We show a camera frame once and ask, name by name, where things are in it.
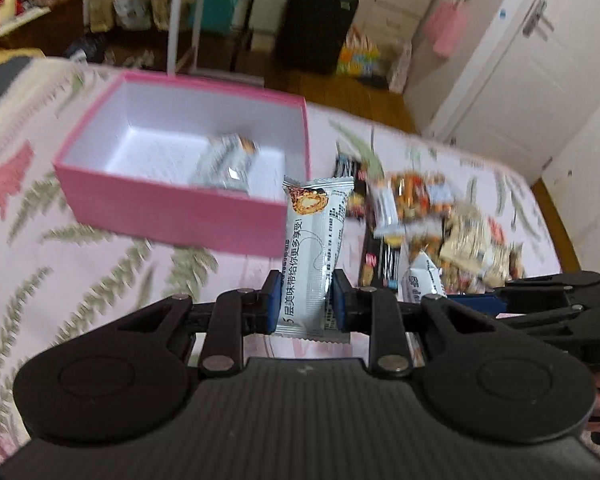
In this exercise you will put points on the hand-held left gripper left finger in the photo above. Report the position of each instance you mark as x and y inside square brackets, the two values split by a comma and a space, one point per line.
[271, 305]

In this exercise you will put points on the white door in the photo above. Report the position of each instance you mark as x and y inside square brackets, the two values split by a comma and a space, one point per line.
[520, 55]

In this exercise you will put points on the beige snack packet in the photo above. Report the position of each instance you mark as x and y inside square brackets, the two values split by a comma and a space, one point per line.
[472, 245]

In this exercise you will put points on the wooden bed frame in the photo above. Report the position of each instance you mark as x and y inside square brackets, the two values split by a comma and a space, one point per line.
[555, 230]

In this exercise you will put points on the white plastic bag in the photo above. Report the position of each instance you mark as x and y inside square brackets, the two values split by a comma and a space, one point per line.
[400, 67]

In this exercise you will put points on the dark wooden cabinet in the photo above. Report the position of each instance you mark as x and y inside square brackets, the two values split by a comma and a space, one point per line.
[45, 30]

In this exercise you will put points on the teal bag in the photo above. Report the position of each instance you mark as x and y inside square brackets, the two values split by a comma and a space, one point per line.
[215, 7]

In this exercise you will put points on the grey yellow blanket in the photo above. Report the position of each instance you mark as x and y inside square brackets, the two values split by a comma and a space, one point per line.
[5, 75]

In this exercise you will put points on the floral bed sheet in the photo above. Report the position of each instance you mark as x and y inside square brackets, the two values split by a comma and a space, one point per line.
[80, 270]

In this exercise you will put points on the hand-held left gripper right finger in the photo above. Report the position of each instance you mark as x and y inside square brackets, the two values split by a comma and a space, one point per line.
[341, 305]

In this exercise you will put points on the colourful carton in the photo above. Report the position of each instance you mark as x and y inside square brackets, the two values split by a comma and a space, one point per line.
[357, 57]

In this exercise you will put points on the brown paper bag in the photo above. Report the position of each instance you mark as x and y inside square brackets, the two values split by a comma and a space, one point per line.
[102, 2]

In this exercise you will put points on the silver snack packet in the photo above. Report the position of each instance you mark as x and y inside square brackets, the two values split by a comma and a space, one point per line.
[422, 280]
[227, 162]
[310, 260]
[385, 210]

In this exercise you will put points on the white metal stand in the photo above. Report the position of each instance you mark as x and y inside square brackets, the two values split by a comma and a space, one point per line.
[177, 25]

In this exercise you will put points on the pink cardboard box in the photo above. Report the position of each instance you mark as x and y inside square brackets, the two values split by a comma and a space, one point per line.
[155, 210]

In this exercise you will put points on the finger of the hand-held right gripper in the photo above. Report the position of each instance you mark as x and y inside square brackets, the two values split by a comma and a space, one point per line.
[480, 304]
[550, 280]

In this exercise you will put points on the pink hanging bag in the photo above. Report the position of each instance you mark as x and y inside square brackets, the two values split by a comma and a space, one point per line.
[447, 27]

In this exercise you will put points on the black suitcase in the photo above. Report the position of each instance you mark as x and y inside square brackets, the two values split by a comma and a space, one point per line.
[315, 25]

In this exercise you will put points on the grey printed bag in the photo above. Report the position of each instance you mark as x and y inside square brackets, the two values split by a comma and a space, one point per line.
[130, 10]

